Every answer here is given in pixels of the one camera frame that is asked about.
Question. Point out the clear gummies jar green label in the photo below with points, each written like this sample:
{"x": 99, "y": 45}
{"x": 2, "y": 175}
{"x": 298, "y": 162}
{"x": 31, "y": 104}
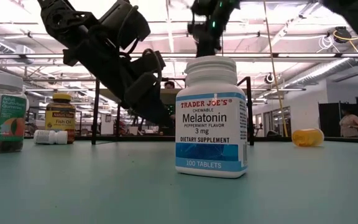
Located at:
{"x": 9, "y": 118}

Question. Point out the amber fish oil bottle yellow cap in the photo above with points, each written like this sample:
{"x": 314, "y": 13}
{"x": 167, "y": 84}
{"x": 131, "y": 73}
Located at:
{"x": 60, "y": 118}

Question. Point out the wooden shelf black metal legs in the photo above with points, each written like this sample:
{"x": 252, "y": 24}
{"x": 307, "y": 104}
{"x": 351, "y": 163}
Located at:
{"x": 95, "y": 112}

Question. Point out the black room partition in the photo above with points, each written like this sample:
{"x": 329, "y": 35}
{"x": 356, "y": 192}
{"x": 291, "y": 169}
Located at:
{"x": 329, "y": 118}

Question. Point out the person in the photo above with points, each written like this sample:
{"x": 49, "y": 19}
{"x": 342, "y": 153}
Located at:
{"x": 350, "y": 124}
{"x": 169, "y": 84}

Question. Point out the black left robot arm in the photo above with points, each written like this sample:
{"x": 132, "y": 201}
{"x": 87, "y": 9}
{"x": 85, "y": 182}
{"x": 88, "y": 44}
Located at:
{"x": 64, "y": 18}

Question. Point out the white melatonin bottle blue label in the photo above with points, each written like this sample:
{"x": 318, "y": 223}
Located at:
{"x": 211, "y": 130}

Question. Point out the small white pill bottle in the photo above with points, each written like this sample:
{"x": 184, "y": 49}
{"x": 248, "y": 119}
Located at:
{"x": 50, "y": 137}

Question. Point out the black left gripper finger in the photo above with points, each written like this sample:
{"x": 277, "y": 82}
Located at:
{"x": 154, "y": 112}

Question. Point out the orange pill bottle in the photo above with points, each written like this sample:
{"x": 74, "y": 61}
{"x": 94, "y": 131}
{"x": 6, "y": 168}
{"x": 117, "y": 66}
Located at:
{"x": 308, "y": 137}

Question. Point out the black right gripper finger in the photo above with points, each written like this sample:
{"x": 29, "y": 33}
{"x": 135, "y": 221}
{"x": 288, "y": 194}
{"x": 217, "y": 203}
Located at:
{"x": 208, "y": 48}

